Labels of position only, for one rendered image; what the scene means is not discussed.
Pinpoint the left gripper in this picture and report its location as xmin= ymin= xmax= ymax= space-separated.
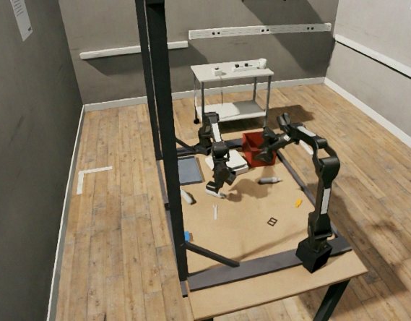
xmin=206 ymin=166 xmax=232 ymax=194

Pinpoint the grey gas cylinder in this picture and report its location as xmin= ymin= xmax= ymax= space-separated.
xmin=259 ymin=177 xmax=281 ymax=184
xmin=205 ymin=189 xmax=227 ymax=198
xmin=181 ymin=189 xmax=193 ymax=204

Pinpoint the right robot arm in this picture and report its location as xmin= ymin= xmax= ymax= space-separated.
xmin=261 ymin=113 xmax=340 ymax=254

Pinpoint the white digital weighing scale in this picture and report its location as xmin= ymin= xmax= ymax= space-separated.
xmin=205 ymin=150 xmax=248 ymax=175

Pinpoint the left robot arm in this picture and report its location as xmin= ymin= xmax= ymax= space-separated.
xmin=198 ymin=111 xmax=237 ymax=186

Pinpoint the red open box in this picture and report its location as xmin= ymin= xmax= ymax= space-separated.
xmin=242 ymin=131 xmax=276 ymax=168

